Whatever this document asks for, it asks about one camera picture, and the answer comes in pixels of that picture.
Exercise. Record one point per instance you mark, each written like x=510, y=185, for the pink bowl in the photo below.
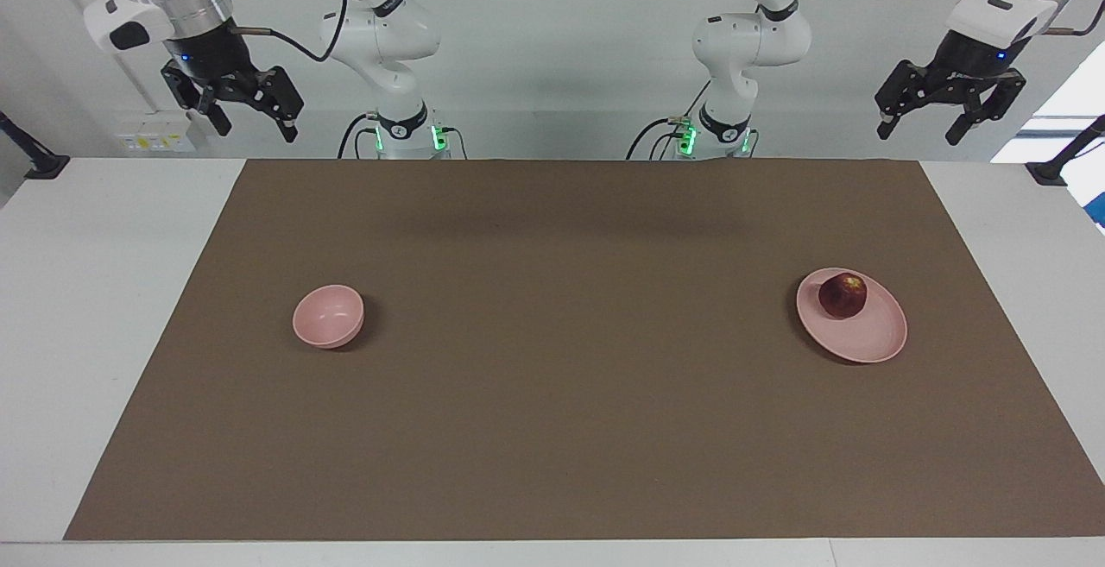
x=326, y=318

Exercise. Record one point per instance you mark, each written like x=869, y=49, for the pink plate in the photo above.
x=863, y=338

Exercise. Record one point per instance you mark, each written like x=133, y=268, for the blue object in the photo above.
x=1096, y=211

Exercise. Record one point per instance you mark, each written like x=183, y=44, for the brown table mat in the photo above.
x=552, y=420

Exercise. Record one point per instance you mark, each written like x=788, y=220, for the red apple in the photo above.
x=842, y=296

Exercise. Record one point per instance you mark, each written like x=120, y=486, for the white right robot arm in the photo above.
x=380, y=32

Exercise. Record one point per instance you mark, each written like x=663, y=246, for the bright white window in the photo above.
x=1075, y=92

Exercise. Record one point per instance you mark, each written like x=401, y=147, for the black clamp mount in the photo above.
x=1049, y=173
x=43, y=166

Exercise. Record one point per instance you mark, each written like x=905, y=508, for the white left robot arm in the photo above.
x=747, y=40

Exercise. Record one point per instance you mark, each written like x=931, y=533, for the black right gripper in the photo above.
x=207, y=53

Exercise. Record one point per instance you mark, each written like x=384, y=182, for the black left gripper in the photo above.
x=967, y=62

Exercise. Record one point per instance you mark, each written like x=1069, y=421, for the white wall power outlet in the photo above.
x=142, y=142

